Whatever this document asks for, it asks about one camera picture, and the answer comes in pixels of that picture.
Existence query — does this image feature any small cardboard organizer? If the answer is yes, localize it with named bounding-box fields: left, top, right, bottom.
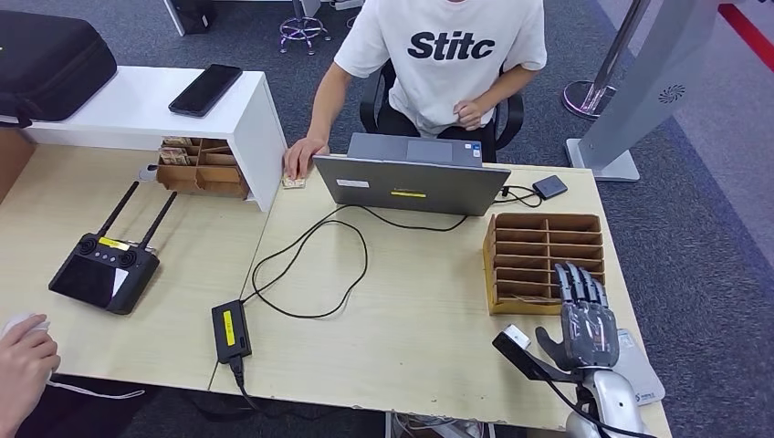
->
left=155, top=136, right=251, bottom=201

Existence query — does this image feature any bystander's hand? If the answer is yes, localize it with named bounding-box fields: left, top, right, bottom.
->
left=0, top=314, right=62, bottom=438

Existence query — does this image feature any black power adapter yellow label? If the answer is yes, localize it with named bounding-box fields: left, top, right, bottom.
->
left=211, top=298, right=254, bottom=365

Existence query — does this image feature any black cabinet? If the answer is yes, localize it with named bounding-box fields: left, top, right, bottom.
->
left=162, top=0, right=217, bottom=37

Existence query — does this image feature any chrome stanchion post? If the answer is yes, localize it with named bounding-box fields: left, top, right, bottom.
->
left=562, top=0, right=651, bottom=122

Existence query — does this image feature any grey kiosk stand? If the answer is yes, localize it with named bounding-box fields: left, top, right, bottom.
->
left=565, top=0, right=751, bottom=183

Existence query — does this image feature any thin white cable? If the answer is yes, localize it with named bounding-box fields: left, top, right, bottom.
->
left=47, top=379, right=146, bottom=401

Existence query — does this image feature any person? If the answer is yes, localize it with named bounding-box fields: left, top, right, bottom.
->
left=282, top=0, right=549, bottom=182

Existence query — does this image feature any person's left hand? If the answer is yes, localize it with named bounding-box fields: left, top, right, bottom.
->
left=453, top=98, right=494, bottom=131

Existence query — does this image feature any small black external drive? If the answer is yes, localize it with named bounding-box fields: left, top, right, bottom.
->
left=531, top=174, right=569, bottom=201

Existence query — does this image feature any chrome stool base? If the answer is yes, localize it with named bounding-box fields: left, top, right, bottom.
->
left=278, top=0, right=332, bottom=57

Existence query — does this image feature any short black drive cable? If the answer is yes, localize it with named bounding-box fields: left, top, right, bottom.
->
left=492, top=184, right=544, bottom=209

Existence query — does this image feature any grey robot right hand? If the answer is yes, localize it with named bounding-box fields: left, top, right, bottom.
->
left=535, top=262, right=621, bottom=371

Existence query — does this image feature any white handheld device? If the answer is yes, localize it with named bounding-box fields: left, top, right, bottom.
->
left=0, top=311, right=51, bottom=339

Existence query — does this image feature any person's right hand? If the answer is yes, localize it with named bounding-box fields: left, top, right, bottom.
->
left=282, top=136, right=330, bottom=182

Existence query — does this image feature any black remote controller with antennas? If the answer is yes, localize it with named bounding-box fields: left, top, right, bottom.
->
left=48, top=181, right=179, bottom=316

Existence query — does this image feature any black adapter cable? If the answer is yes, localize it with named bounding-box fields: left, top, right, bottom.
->
left=240, top=203, right=470, bottom=319

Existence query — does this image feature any white desk shelf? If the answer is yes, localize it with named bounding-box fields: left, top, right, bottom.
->
left=0, top=66, right=288, bottom=213

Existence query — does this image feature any black carrying case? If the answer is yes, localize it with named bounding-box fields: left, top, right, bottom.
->
left=0, top=10, right=119, bottom=130

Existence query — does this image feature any black office chair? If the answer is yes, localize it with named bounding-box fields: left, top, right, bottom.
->
left=360, top=60, right=526, bottom=163

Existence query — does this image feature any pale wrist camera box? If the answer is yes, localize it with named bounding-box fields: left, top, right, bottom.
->
left=491, top=324, right=581, bottom=383

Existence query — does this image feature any white cable bundle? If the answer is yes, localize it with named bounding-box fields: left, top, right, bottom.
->
left=386, top=412, right=497, bottom=438

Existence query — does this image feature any grey laptop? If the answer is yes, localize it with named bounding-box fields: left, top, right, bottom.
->
left=312, top=132, right=512, bottom=217

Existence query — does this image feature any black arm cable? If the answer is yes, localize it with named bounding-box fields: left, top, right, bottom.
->
left=546, top=375, right=657, bottom=438

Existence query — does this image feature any black smartphone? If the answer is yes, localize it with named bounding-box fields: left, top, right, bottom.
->
left=168, top=64, right=244, bottom=118

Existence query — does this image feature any large cardboard slotted organizer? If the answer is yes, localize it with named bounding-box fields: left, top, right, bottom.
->
left=482, top=211, right=606, bottom=317

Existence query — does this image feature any black power cord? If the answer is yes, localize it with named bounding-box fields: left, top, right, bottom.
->
left=228, top=356, right=261, bottom=412

